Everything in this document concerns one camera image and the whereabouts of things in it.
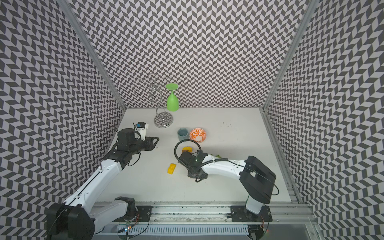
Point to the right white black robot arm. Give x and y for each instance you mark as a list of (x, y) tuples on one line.
[(257, 179)]

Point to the orange white patterned bowl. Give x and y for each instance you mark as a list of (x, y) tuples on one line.
[(198, 135)]

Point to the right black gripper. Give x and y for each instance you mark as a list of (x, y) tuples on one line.
[(190, 174)]

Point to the green plastic wine glass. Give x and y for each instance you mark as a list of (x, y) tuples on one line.
[(172, 101)]

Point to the yellow long lego brick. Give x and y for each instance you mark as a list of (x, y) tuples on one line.
[(171, 168)]

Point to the yellow curved lego brick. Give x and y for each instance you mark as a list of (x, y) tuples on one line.
[(187, 149)]

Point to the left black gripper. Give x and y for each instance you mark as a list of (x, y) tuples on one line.
[(150, 144)]

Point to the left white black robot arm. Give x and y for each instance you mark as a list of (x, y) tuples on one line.
[(74, 219)]

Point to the white slotted cable duct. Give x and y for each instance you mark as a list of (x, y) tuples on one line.
[(176, 230)]

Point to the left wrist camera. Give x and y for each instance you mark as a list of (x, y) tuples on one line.
[(142, 128)]

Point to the grey blue ceramic cup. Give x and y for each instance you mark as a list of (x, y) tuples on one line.
[(183, 134)]

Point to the chrome wire glass rack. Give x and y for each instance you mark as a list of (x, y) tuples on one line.
[(153, 88)]

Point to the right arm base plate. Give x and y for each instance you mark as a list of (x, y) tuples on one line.
[(241, 214)]

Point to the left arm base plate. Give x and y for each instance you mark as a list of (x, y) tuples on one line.
[(141, 214)]

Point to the aluminium front rail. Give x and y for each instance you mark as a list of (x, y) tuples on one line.
[(220, 213)]

